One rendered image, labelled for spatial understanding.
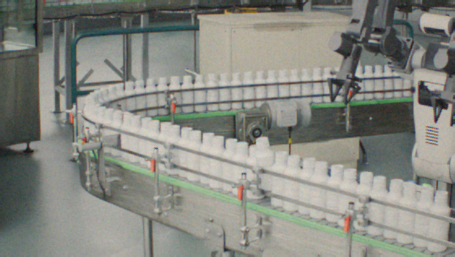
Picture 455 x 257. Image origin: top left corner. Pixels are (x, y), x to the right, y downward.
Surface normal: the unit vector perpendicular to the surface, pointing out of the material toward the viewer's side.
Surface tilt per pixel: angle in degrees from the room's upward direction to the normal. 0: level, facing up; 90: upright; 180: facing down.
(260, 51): 90
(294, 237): 90
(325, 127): 90
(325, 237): 90
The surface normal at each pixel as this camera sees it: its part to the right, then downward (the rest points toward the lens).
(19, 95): 0.64, 0.15
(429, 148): -0.77, 0.14
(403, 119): 0.37, 0.19
